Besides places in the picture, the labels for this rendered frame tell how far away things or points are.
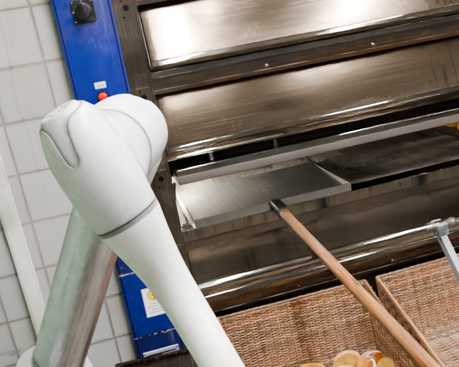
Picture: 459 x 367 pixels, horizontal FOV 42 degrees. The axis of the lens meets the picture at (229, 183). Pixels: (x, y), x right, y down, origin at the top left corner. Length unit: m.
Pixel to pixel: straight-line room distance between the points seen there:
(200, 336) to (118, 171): 0.26
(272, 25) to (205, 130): 0.38
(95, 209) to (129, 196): 0.05
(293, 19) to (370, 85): 0.34
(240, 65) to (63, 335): 1.02
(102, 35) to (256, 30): 0.46
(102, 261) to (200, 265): 0.96
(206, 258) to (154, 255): 1.15
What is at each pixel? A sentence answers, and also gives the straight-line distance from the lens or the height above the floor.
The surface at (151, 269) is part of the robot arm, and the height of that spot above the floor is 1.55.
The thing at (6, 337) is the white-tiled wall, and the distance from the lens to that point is 2.06.
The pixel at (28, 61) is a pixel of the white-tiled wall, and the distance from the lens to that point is 1.79.
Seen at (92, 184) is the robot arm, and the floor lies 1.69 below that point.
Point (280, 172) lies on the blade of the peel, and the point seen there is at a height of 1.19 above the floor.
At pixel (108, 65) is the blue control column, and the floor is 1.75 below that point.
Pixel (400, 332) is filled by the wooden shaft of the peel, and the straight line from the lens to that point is 1.29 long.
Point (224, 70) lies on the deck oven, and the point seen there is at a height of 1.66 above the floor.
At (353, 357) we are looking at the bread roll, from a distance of 2.15.
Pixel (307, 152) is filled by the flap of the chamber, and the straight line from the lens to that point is 1.80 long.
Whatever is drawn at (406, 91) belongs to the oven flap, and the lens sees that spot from 2.05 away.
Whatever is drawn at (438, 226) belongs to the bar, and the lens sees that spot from 1.79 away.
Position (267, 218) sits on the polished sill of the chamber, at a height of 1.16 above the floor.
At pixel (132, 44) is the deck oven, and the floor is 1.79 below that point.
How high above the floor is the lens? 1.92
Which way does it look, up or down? 19 degrees down
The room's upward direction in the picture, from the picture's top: 9 degrees counter-clockwise
